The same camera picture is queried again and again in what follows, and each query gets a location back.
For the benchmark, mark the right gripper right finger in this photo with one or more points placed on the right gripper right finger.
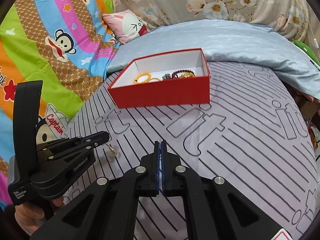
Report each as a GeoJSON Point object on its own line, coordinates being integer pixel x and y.
{"type": "Point", "coordinates": [214, 208]}

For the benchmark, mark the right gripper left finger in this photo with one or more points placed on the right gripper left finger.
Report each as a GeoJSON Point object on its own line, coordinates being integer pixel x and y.
{"type": "Point", "coordinates": [107, 209]}

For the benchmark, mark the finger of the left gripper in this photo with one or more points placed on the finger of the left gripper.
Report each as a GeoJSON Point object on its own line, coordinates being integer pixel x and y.
{"type": "Point", "coordinates": [98, 139]}
{"type": "Point", "coordinates": [63, 144]}

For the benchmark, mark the silver filigree earring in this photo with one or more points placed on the silver filigree earring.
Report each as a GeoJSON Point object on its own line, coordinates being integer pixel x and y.
{"type": "Point", "coordinates": [112, 151]}

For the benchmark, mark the person's left hand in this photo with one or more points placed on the person's left hand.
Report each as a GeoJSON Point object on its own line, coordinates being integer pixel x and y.
{"type": "Point", "coordinates": [26, 215]}

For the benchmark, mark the grey striped bed sheet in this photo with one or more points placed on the grey striped bed sheet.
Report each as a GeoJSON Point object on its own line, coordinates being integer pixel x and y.
{"type": "Point", "coordinates": [251, 133]}

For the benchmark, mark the red cardboard box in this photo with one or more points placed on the red cardboard box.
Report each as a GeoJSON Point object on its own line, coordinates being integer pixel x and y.
{"type": "Point", "coordinates": [178, 77]}

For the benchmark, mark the pink cartoon cushion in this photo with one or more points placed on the pink cartoon cushion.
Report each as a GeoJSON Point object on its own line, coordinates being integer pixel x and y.
{"type": "Point", "coordinates": [126, 25]}

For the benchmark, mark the colourful monkey cartoon blanket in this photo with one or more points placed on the colourful monkey cartoon blanket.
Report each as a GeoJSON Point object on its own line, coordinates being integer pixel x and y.
{"type": "Point", "coordinates": [65, 44]}

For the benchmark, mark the light blue pillow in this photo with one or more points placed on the light blue pillow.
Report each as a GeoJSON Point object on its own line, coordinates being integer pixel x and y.
{"type": "Point", "coordinates": [223, 40]}

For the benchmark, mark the green plastic object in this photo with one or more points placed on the green plastic object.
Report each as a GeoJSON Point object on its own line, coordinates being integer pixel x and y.
{"type": "Point", "coordinates": [307, 50]}

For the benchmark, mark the grey floral quilt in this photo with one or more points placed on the grey floral quilt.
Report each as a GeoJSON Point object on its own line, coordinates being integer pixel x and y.
{"type": "Point", "coordinates": [290, 18]}

